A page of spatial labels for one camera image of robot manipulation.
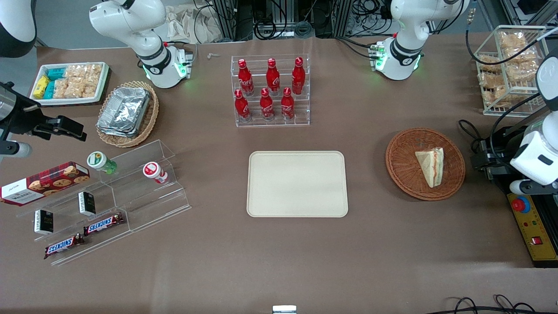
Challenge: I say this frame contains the red capped drink bottle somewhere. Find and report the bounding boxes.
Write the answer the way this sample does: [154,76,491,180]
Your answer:
[143,161,168,185]

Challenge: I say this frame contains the clear fried snack bag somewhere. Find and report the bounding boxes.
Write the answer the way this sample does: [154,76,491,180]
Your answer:
[498,31,528,51]
[506,46,539,66]
[477,55,503,73]
[506,64,539,84]
[479,73,511,108]

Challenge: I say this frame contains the red cola bottle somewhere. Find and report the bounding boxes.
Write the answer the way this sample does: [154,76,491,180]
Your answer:
[280,87,296,121]
[234,89,252,123]
[291,57,306,96]
[238,59,255,97]
[259,88,276,122]
[265,58,281,96]

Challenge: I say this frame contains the brown round wicker basket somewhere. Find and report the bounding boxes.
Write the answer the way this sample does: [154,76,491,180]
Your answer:
[385,127,466,201]

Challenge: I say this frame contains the black looped table cable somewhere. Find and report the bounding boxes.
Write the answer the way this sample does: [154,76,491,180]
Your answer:
[458,119,495,153]

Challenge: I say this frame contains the small black white box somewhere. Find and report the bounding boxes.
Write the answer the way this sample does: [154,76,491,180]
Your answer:
[78,191,96,217]
[34,209,54,236]

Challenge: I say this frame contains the clear rice cracker bag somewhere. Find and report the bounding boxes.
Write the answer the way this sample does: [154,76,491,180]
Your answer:
[83,76,100,98]
[66,78,86,99]
[65,64,103,82]
[53,78,70,99]

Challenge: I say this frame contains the white wire basket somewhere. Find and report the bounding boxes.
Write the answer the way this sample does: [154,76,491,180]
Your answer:
[473,25,551,117]

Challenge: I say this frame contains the aluminium foil container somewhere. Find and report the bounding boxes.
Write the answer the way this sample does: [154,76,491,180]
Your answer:
[97,86,151,138]

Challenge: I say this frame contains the beige rectangular tray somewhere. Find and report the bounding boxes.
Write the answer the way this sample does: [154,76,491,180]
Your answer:
[247,150,349,218]

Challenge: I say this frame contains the light oval wicker basket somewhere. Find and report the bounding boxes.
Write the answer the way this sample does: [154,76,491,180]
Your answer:
[96,80,160,148]

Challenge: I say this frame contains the black base cable bundle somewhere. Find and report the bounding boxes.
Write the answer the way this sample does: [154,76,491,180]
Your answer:
[335,36,381,60]

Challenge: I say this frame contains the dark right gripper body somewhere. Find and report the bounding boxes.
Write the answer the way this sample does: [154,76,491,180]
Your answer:
[0,93,58,141]

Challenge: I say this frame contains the aluminium profile frame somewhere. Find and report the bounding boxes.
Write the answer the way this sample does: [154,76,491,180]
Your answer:
[211,0,245,42]

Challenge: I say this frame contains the yellow black control box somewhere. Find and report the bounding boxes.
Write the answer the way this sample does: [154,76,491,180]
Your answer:
[497,126,558,268]

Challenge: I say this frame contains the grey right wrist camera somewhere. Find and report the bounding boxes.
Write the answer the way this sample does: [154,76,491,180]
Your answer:
[0,141,33,160]

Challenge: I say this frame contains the white rectangular snack tray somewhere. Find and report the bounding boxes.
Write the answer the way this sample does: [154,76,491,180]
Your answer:
[29,61,110,106]

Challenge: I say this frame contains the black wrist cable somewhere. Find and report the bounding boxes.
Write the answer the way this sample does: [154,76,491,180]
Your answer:
[490,93,543,164]

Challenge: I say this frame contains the clear acrylic stepped stand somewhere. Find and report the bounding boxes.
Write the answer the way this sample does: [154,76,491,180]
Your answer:
[17,140,192,267]

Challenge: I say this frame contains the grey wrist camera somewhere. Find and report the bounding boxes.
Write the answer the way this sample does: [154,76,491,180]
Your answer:
[0,141,33,160]
[509,178,558,195]

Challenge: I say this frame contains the beige crumpled cloth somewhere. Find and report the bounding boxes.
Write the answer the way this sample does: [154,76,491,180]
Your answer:
[165,4,223,44]

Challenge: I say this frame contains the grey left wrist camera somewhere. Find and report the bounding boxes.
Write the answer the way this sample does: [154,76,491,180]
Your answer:
[509,178,558,195]

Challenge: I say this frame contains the clear acrylic bottle rack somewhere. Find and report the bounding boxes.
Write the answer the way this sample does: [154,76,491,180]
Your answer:
[231,54,310,128]

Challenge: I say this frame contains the triangular sandwich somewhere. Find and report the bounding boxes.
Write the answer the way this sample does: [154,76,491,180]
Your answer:
[415,147,445,188]

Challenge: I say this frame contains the red tartan cookie box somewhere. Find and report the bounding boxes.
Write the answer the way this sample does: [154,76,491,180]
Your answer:
[0,161,91,206]

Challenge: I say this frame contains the black floor cable bundle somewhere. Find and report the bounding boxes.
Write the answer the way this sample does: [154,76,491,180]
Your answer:
[436,294,558,314]

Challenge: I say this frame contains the yellow snack packet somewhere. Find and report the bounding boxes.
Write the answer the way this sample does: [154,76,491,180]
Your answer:
[33,75,50,99]

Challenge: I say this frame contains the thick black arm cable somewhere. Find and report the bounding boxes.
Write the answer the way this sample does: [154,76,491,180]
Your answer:
[465,13,551,61]

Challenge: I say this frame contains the snickers chocolate bar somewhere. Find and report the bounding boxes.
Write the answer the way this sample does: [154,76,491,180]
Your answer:
[83,213,125,236]
[44,233,85,260]

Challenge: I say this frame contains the green capped drink bottle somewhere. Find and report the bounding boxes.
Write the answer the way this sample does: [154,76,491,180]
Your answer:
[87,151,118,175]

